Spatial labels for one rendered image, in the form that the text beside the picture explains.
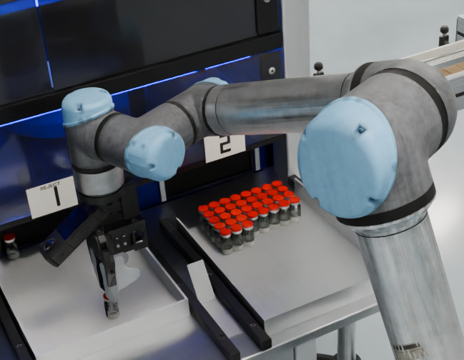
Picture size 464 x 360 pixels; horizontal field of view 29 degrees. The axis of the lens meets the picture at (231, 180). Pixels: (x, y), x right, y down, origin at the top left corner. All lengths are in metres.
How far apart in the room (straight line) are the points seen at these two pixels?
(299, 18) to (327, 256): 0.44
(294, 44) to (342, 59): 2.79
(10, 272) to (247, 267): 0.43
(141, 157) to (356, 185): 0.38
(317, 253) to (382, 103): 0.69
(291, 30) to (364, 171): 0.77
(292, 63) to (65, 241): 0.58
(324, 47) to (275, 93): 3.42
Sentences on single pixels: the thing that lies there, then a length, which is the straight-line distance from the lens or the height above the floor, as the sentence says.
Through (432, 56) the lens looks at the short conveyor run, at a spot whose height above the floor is 0.95.
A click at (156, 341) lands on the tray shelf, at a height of 0.88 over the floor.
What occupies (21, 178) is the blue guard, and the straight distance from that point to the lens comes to 1.57.
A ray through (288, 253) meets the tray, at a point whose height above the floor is 0.88.
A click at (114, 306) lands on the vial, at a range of 1.50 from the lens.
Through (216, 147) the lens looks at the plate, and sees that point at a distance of 1.69.
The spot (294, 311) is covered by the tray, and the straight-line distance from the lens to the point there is 1.45.
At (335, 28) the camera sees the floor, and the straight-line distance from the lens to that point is 4.83.
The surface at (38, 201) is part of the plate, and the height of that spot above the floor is 1.02.
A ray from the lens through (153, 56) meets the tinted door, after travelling 1.57.
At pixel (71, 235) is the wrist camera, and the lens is 1.38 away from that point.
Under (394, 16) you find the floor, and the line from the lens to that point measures 4.99.
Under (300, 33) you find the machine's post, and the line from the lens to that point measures 1.69.
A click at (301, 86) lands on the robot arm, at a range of 1.18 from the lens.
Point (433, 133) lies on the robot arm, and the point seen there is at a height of 1.36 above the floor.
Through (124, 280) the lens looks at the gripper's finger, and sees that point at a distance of 1.46.
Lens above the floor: 1.85
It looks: 32 degrees down
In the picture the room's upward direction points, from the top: 4 degrees counter-clockwise
